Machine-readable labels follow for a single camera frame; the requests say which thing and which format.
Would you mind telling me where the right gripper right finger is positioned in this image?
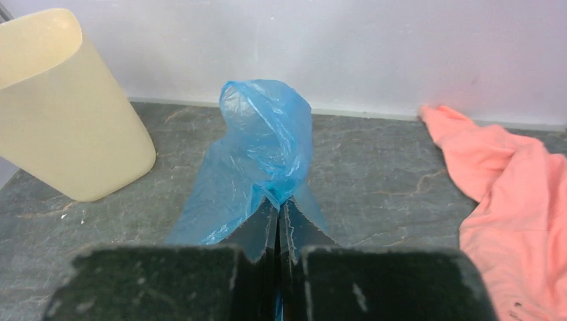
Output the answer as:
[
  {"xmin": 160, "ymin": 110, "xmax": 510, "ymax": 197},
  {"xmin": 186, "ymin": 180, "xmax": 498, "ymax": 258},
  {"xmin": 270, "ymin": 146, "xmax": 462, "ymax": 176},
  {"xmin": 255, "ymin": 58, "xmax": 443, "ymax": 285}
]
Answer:
[{"xmin": 279, "ymin": 198, "xmax": 337, "ymax": 320}]

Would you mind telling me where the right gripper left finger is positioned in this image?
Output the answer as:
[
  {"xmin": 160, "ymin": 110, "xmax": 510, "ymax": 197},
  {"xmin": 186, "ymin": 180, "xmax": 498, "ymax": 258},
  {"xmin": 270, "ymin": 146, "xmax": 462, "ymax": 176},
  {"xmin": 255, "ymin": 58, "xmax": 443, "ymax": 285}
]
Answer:
[{"xmin": 221, "ymin": 199, "xmax": 278, "ymax": 320}]

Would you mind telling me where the blue plastic trash bag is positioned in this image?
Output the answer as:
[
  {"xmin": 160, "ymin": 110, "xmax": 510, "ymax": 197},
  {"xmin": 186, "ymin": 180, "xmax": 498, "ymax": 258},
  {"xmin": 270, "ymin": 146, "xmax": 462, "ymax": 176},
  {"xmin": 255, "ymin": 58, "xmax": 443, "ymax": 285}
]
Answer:
[{"xmin": 166, "ymin": 80, "xmax": 326, "ymax": 245}]

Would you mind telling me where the beige trash bin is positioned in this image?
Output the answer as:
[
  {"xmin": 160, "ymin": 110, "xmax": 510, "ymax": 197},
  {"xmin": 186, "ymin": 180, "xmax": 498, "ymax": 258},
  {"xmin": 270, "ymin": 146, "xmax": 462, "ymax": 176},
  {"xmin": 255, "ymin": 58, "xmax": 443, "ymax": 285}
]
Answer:
[{"xmin": 1, "ymin": 9, "xmax": 156, "ymax": 201}]

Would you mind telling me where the pink cloth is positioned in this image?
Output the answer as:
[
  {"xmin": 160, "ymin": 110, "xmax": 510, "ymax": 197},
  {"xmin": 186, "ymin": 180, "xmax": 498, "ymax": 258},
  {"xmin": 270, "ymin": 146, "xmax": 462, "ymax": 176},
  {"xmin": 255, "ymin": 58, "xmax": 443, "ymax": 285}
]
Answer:
[{"xmin": 419, "ymin": 106, "xmax": 566, "ymax": 320}]

